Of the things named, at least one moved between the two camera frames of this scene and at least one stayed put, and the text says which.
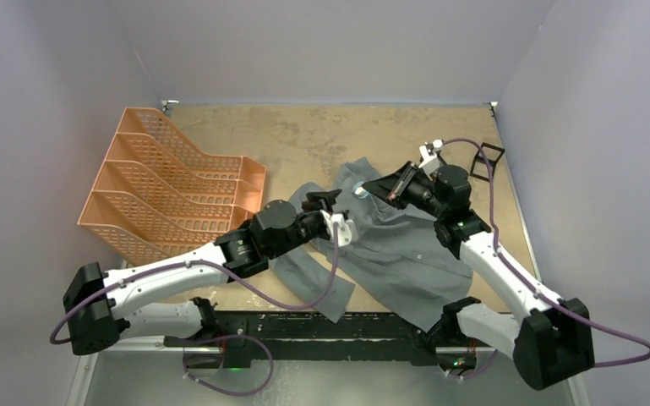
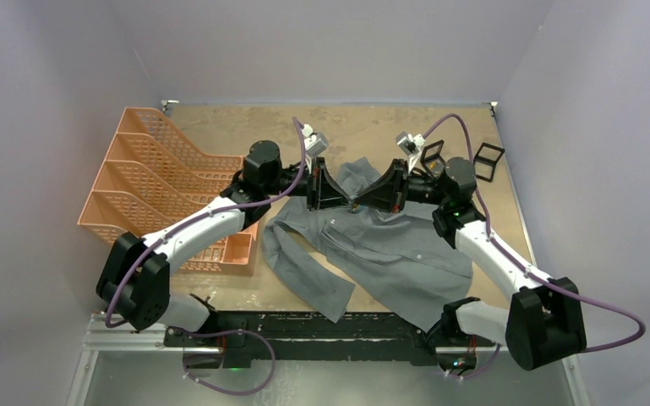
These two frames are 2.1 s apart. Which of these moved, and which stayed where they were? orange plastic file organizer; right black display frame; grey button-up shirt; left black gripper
Moved: left black gripper
Stayed: grey button-up shirt; right black display frame; orange plastic file organizer
